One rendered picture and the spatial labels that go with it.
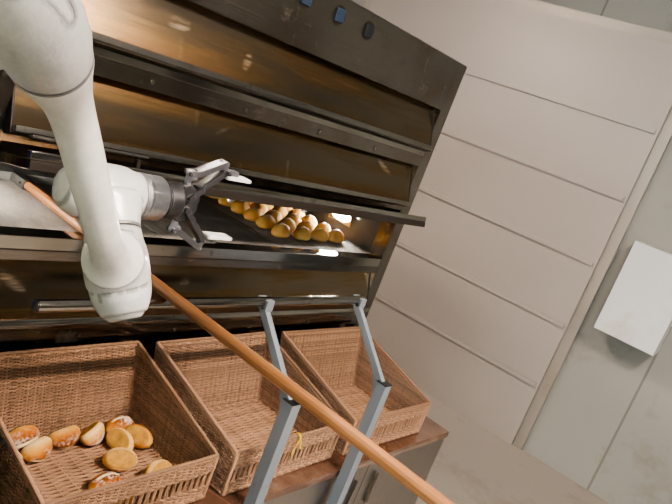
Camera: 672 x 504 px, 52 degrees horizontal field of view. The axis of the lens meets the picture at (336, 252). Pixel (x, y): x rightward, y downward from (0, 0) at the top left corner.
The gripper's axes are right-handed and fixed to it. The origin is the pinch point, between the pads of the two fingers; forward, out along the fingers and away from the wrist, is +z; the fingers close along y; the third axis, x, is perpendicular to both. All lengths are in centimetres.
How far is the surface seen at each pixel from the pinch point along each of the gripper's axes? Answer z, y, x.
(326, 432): 84, 78, -6
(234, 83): 34, -23, -50
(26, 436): -6, 84, -40
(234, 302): 29.7, 32.5, -17.7
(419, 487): 5, 30, 63
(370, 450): 5, 30, 51
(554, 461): 354, 145, 7
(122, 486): 0, 77, -5
